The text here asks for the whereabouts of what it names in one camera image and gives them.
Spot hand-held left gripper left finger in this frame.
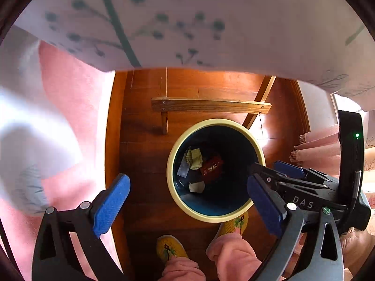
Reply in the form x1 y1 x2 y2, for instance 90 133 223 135
32 173 131 281

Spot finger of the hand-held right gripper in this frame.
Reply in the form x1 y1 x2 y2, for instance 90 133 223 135
274 160 329 187
249 163 293 188

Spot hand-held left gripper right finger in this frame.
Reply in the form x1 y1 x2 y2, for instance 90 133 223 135
247 173 345 281

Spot yellow-rimmed blue trash bin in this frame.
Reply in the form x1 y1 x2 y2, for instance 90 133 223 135
166 119 266 222

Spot person's right hand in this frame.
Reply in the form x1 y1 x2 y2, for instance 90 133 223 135
340 230 375 273

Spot pink fringed cloth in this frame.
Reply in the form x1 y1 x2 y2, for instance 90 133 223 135
289 124 343 177

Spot dark red packet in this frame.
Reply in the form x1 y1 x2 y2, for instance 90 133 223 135
200 155 225 184

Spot pink trouser legs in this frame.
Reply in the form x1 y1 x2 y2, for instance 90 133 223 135
206 230 282 281

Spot beige crumpled paper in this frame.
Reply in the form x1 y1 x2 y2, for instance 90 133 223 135
189 181 206 194

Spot yellow-green crumpled wrapper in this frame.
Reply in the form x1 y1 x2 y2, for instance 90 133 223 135
187 148 204 170

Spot slanted wooden table bar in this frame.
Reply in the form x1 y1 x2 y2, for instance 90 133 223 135
243 75 277 129

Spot person's left yellow slipper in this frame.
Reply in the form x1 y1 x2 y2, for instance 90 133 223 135
156 235 190 266

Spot grey-blue wrapper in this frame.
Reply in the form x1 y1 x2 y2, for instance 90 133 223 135
177 151 191 178

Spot wooden table crossbar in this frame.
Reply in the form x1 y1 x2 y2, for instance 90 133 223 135
151 98 272 116

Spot pink bedsheet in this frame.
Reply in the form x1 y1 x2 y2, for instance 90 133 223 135
0 41 125 281

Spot person's left leg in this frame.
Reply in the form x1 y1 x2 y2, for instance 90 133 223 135
160 256 207 281

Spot tree-print white teal tablecloth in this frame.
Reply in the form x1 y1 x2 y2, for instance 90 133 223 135
0 0 375 218

